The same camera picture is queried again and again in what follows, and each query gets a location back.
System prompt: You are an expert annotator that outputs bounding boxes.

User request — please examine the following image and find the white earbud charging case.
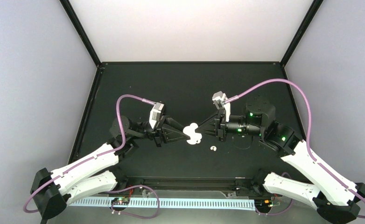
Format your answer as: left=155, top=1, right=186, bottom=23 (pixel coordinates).
left=183, top=123, right=202, bottom=145

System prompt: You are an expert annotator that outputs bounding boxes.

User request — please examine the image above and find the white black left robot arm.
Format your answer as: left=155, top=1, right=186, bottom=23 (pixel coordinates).
left=30, top=115, right=202, bottom=220

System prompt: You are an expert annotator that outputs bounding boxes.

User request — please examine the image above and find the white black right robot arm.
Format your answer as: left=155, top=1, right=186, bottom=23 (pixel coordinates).
left=196, top=96, right=365, bottom=224

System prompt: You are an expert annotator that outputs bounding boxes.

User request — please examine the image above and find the small circuit board left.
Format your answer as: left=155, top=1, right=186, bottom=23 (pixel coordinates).
left=111, top=197, right=130, bottom=206

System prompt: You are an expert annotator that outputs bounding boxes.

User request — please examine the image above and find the small circuit board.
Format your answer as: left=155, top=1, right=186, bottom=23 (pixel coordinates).
left=111, top=197, right=130, bottom=206
left=254, top=199, right=281, bottom=207

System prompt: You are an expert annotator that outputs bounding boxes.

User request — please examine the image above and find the small circuit board right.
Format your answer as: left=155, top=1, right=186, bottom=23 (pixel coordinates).
left=254, top=199, right=281, bottom=207

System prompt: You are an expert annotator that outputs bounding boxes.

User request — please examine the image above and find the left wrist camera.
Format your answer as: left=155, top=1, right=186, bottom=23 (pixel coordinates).
left=149, top=102, right=165, bottom=129

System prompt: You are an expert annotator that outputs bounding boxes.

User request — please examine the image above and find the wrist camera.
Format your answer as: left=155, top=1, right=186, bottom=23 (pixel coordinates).
left=149, top=102, right=165, bottom=129
left=212, top=91, right=231, bottom=122

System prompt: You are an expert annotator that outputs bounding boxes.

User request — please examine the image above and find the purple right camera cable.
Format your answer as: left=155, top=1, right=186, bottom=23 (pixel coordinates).
left=225, top=78, right=365, bottom=219

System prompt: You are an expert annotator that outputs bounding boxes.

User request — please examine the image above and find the purple camera cable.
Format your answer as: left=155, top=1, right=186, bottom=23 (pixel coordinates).
left=23, top=94, right=156, bottom=214
left=225, top=78, right=365, bottom=219

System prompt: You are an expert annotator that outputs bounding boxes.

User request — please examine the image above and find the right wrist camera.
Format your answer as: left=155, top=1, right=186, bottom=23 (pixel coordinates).
left=212, top=91, right=231, bottom=122

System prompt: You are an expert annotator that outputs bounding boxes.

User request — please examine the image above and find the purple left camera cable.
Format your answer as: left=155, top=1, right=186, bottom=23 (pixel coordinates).
left=23, top=94, right=156, bottom=214

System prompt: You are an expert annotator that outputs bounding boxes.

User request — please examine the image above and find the black front rail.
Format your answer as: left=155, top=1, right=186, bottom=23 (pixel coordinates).
left=122, top=177, right=255, bottom=190

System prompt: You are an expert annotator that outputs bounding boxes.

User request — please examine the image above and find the white slotted cable duct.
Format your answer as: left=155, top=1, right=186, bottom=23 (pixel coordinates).
left=71, top=196, right=256, bottom=211

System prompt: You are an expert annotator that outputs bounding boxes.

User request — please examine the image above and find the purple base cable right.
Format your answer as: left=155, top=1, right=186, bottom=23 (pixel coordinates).
left=255, top=173, right=294, bottom=217

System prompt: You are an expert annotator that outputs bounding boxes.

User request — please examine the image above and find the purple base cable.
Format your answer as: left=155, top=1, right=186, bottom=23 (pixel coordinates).
left=255, top=173, right=294, bottom=217
left=105, top=185, right=160, bottom=220

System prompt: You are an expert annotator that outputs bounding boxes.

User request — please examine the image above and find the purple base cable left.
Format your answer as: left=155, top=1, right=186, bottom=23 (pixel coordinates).
left=105, top=185, right=160, bottom=220

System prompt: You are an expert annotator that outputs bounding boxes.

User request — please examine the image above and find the black vertical frame post left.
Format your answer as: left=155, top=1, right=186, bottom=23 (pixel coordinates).
left=59, top=0, right=102, bottom=67

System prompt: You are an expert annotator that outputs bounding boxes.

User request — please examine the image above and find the black vertical frame post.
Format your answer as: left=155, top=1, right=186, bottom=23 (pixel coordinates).
left=280, top=0, right=323, bottom=68
left=59, top=0, right=102, bottom=67

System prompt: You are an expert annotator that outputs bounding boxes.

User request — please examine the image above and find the black vertical frame post right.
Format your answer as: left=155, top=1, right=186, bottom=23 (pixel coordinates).
left=280, top=0, right=323, bottom=68

